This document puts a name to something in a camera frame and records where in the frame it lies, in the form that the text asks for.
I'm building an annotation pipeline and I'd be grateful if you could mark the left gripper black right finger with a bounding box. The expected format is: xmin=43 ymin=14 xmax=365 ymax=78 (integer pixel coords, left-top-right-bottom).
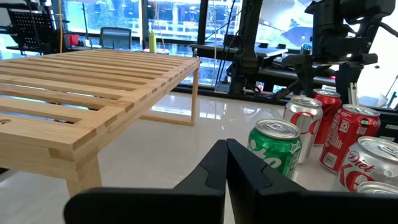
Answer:
xmin=226 ymin=138 xmax=398 ymax=224

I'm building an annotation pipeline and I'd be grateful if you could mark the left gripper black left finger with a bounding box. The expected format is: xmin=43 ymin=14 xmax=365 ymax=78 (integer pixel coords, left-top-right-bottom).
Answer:
xmin=63 ymin=139 xmax=227 ymax=224

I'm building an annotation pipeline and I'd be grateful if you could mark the green Sprite can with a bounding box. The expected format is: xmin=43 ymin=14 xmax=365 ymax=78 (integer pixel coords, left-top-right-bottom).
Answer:
xmin=247 ymin=118 xmax=302 ymax=181

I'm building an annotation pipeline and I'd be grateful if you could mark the red cola can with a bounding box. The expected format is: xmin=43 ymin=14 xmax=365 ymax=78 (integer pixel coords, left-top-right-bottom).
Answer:
xmin=356 ymin=181 xmax=398 ymax=195
xmin=319 ymin=103 xmax=382 ymax=174
xmin=312 ymin=88 xmax=343 ymax=146

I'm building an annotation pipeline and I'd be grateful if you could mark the silver diet cola can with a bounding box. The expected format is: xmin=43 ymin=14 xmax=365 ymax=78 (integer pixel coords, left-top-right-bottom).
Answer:
xmin=334 ymin=136 xmax=398 ymax=194
xmin=282 ymin=95 xmax=324 ymax=165

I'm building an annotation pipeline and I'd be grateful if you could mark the slatted wooden shelf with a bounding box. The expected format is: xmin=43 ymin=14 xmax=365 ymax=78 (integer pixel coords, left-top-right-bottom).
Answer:
xmin=0 ymin=48 xmax=201 ymax=197

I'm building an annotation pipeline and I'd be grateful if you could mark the blue-topped can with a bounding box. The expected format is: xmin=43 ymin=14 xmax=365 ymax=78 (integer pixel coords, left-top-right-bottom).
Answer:
xmin=300 ymin=42 xmax=313 ymax=56

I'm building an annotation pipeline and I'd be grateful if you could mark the yellow-green bottle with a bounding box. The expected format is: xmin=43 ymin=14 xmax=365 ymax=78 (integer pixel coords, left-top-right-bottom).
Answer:
xmin=148 ymin=30 xmax=157 ymax=54

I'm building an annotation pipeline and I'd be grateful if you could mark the grey office chair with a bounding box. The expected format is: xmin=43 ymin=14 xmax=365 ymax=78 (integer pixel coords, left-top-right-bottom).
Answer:
xmin=98 ymin=26 xmax=133 ymax=50

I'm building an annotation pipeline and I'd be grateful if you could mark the red box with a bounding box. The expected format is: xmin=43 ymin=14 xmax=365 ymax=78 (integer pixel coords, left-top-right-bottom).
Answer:
xmin=67 ymin=33 xmax=80 ymax=47

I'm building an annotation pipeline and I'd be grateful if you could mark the black pegboard stand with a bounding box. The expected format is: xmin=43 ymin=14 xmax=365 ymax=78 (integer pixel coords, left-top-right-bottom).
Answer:
xmin=6 ymin=7 xmax=60 ymax=54

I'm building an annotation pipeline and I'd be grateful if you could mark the black frame post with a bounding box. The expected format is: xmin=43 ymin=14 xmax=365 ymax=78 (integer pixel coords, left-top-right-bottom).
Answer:
xmin=228 ymin=0 xmax=265 ymax=96

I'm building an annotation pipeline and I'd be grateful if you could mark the white hanging cord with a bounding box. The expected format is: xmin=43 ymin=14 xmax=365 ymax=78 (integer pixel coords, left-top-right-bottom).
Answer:
xmin=211 ymin=0 xmax=218 ymax=86

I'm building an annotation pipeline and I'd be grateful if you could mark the yellow hanging cable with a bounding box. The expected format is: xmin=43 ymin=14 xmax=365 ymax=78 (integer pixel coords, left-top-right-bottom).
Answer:
xmin=57 ymin=0 xmax=65 ymax=54

